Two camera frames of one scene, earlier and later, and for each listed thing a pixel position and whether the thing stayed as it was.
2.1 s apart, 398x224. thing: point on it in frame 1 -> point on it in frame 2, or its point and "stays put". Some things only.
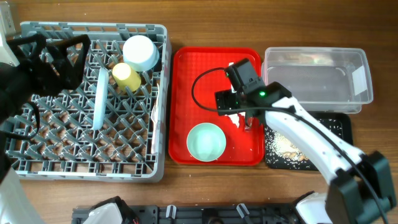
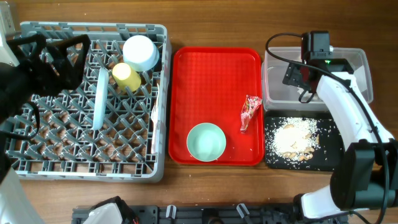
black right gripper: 224,99 -> 291,76
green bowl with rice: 206,142 stays put
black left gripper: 69,77 stays put
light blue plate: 101,99 stays put
